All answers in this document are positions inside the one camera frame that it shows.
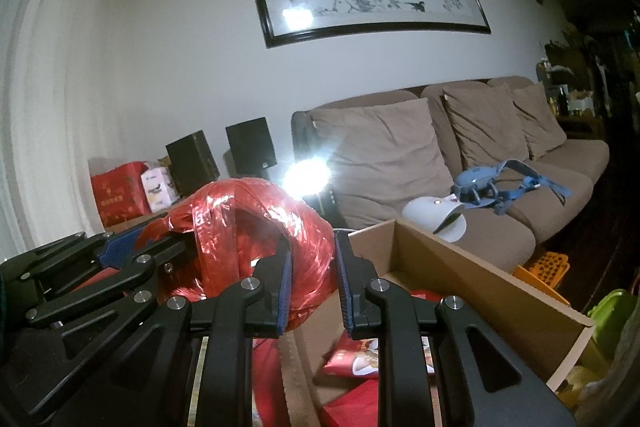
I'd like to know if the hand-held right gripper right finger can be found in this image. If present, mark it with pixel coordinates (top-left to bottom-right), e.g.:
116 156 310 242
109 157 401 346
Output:
334 231 576 427

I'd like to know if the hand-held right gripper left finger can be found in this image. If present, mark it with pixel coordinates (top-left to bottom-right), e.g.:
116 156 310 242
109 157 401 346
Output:
52 234 293 427

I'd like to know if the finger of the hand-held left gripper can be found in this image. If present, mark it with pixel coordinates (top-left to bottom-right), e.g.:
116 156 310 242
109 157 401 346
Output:
27 241 188 343
22 229 141 295

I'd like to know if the red printed gift bag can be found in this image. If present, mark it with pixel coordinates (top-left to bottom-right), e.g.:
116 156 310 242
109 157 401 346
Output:
320 336 435 378

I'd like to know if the red cellophane bag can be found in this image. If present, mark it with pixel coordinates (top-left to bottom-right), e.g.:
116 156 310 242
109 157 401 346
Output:
137 177 335 333

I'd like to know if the large cardboard box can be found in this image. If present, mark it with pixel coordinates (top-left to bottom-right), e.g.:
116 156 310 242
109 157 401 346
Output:
280 218 596 427

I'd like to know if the red carton on stack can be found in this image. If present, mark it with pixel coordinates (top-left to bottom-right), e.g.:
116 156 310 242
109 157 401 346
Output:
90 161 151 229

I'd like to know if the white printed box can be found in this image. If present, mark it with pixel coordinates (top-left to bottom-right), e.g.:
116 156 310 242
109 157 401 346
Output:
140 168 180 212

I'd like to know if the tall black box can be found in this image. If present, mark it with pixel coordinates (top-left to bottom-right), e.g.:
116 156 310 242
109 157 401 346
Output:
165 130 221 198

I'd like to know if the bright lamp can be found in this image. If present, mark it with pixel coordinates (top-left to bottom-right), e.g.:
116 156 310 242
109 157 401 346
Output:
282 157 338 218

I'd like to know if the white dome massager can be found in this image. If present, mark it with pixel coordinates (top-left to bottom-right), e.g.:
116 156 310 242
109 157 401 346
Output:
402 195 468 244

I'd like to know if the large brown sofa cushion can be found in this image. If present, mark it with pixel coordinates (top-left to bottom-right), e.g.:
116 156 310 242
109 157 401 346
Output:
310 98 453 215

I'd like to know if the black speaker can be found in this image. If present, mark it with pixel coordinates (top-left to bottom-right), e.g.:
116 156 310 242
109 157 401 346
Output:
225 117 277 180

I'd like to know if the brown sofa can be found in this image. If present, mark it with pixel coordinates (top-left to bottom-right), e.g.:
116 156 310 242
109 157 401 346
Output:
291 76 611 273

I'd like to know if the white curtain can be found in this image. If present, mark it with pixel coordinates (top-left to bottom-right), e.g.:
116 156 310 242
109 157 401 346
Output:
0 0 126 268

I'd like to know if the orange plastic crate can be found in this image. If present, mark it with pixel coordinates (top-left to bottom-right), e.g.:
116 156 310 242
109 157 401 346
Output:
525 251 571 293

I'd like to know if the yellow cloth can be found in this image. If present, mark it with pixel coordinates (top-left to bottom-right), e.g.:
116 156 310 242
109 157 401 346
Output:
555 367 601 408

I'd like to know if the small brown sofa cushion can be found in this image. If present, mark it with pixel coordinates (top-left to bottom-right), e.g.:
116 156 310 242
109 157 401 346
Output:
510 82 567 160

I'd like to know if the green plastic stool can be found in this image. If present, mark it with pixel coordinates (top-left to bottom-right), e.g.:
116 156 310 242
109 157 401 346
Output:
587 289 638 358

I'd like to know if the white patterned bag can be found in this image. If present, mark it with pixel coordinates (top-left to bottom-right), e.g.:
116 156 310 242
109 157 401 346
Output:
575 307 640 427

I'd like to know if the dark cluttered shelf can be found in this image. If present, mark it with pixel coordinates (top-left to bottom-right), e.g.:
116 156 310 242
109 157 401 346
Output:
537 7 640 142

